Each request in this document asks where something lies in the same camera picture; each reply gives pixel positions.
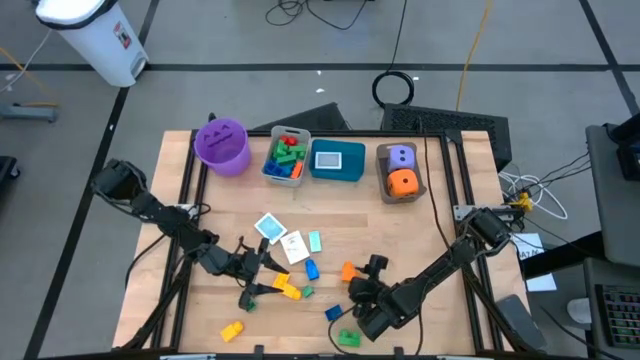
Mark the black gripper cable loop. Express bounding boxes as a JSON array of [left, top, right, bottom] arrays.
[[327, 304, 361, 357]]

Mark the purple foam die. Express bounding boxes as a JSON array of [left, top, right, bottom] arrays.
[[387, 144, 418, 174]]

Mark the green chunky two-stud block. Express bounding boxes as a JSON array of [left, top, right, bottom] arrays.
[[337, 328, 362, 349]]

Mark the black flat panel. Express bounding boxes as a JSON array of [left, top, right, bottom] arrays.
[[255, 101, 351, 132]]

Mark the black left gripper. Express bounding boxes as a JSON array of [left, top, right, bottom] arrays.
[[202, 238, 291, 312]]

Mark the black hanging arm cable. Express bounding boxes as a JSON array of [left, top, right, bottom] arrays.
[[422, 130, 452, 249]]

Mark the black floor cable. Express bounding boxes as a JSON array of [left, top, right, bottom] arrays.
[[264, 0, 371, 31]]

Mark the teal plastic bin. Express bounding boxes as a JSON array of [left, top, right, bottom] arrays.
[[308, 139, 367, 183]]

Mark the black floor object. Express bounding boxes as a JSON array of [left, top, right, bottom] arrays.
[[0, 155, 21, 184]]

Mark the purple pumpkin-face bucket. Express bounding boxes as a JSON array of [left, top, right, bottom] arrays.
[[193, 117, 252, 178]]

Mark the white paper sheet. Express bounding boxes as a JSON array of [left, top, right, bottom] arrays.
[[524, 273, 558, 293], [512, 232, 546, 261]]

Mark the yellow power cable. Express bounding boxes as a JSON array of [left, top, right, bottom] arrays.
[[454, 0, 494, 112]]

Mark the black floor beam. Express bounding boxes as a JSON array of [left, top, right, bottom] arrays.
[[519, 229, 606, 281]]

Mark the silver metal bracket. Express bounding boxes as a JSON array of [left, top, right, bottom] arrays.
[[452, 203, 521, 222]]

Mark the orange foam die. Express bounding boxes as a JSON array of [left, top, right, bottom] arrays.
[[386, 168, 420, 199]]

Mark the coiled black cable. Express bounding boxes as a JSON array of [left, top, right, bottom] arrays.
[[370, 0, 416, 109]]

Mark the black desktop device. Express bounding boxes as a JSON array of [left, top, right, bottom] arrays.
[[602, 112, 640, 182]]

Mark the blue-backed playing card deck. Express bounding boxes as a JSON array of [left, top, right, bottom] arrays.
[[253, 212, 289, 246]]

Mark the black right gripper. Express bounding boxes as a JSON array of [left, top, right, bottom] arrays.
[[348, 253, 401, 344]]

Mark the brown-grey plastic bin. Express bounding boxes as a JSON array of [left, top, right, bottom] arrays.
[[375, 142, 428, 205]]

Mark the black computer case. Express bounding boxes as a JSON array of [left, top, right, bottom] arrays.
[[379, 102, 514, 169]]

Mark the grey desk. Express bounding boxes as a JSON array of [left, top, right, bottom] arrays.
[[584, 122, 640, 269], [582, 256, 640, 360]]

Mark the white pedal trash can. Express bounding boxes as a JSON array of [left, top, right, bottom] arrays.
[[33, 0, 150, 89]]

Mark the backlit black keyboard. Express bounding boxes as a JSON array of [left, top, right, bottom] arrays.
[[594, 283, 640, 349]]

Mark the light grey plastic bin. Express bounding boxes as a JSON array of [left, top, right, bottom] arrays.
[[260, 124, 312, 188]]

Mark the yellow chunky toy block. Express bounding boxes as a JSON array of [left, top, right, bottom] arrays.
[[219, 320, 246, 344]]

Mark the white cable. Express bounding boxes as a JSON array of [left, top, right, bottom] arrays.
[[499, 171, 570, 221]]

